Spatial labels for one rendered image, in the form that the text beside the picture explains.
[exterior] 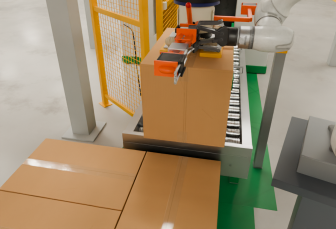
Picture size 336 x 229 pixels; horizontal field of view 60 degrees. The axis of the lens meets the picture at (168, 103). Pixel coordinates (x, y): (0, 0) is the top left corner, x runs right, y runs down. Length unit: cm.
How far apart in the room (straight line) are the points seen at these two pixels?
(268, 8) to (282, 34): 14
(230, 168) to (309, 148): 52
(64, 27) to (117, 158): 113
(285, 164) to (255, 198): 90
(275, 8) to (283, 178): 67
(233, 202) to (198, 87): 105
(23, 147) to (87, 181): 136
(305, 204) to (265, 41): 71
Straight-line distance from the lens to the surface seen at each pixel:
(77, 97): 251
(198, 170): 149
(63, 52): 238
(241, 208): 209
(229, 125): 185
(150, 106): 136
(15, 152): 273
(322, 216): 147
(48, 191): 149
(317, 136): 135
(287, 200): 222
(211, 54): 136
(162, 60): 89
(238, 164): 163
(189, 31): 121
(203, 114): 134
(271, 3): 130
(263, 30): 120
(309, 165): 125
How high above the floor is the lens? 156
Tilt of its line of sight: 30 degrees down
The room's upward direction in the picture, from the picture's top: straight up
